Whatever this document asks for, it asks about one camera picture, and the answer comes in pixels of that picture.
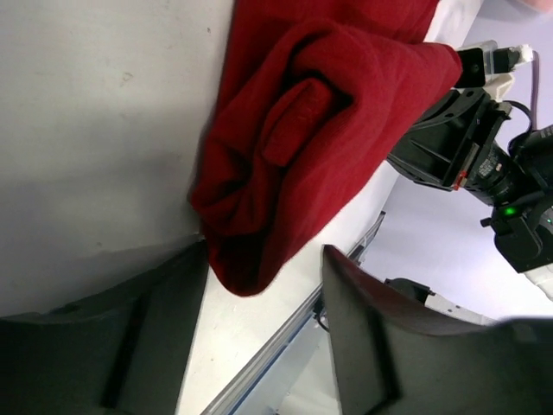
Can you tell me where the dark red t-shirt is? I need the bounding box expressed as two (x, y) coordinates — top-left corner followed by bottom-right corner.
(190, 1), (461, 297)

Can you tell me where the aluminium rail frame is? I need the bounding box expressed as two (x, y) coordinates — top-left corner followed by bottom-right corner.
(200, 211), (388, 415)

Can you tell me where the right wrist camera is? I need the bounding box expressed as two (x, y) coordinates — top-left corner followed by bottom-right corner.
(454, 41), (534, 101)

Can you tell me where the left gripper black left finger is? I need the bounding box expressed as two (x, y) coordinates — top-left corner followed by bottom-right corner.
(1, 241), (208, 414)

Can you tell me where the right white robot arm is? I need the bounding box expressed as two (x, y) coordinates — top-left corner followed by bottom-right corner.
(366, 88), (552, 320)

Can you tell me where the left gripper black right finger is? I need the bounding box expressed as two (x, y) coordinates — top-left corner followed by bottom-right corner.
(321, 245), (552, 414)

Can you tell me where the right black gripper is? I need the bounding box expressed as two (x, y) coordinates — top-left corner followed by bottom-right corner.
(387, 88), (524, 206)

